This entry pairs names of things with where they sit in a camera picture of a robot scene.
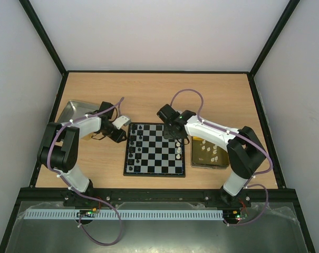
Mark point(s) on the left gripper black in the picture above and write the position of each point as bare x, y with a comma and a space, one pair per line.
117, 137

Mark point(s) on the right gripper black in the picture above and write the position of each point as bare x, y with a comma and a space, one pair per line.
171, 131

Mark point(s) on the black white chess board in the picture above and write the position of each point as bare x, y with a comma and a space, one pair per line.
149, 154

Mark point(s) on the gold metal tin tray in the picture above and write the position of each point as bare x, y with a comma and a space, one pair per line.
205, 154

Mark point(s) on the silver metal tin tray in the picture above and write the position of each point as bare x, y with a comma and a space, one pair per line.
75, 109

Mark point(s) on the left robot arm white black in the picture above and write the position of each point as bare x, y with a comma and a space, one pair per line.
59, 147

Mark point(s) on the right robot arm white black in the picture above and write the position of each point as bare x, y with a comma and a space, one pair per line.
245, 151

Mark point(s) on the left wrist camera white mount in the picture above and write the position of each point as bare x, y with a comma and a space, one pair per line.
121, 121

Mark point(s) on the light blue slotted cable duct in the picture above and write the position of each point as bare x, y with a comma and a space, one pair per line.
69, 214

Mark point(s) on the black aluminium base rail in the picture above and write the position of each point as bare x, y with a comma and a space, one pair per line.
210, 198

